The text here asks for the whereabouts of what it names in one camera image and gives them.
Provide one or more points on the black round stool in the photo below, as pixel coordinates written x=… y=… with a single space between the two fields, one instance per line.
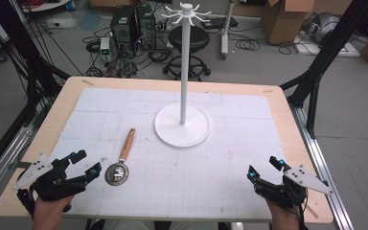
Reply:
x=188 y=36

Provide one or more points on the person's right hand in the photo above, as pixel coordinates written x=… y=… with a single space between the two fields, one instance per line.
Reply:
x=284 y=218

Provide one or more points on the black computer tower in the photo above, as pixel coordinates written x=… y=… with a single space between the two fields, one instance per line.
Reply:
x=123 y=27
x=146 y=25

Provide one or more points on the large cardboard box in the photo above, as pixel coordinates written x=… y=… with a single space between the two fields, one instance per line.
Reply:
x=284 y=22

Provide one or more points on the black power strip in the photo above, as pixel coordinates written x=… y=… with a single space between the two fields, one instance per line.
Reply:
x=220 y=23

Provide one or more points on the white grid mat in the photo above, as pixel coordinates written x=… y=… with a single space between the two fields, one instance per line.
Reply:
x=179 y=179

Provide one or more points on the small grey power box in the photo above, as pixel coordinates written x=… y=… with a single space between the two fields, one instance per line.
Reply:
x=105 y=45

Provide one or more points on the white hook rack stand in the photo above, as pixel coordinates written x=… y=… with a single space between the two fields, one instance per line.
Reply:
x=184 y=80

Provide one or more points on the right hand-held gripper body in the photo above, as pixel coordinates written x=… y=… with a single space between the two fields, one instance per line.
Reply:
x=287 y=191

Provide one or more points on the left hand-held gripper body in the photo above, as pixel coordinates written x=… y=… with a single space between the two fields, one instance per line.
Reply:
x=56 y=183

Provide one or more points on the white flat board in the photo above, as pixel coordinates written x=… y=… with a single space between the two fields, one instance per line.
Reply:
x=348 y=49

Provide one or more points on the white round table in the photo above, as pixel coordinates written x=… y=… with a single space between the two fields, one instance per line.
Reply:
x=44 y=5

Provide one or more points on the aluminium rail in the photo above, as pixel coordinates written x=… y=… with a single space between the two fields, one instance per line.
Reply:
x=3 y=166
x=326 y=169

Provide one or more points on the white wheeled stand leg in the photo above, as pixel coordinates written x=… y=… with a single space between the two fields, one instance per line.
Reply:
x=226 y=32

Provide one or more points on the grey round appliance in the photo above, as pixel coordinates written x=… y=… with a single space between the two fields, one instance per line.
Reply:
x=322 y=27

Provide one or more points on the black metal frame stand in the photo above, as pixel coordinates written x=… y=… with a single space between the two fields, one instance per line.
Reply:
x=28 y=57
x=326 y=57

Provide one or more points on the person's left hand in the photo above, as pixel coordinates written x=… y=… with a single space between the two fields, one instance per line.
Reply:
x=49 y=214

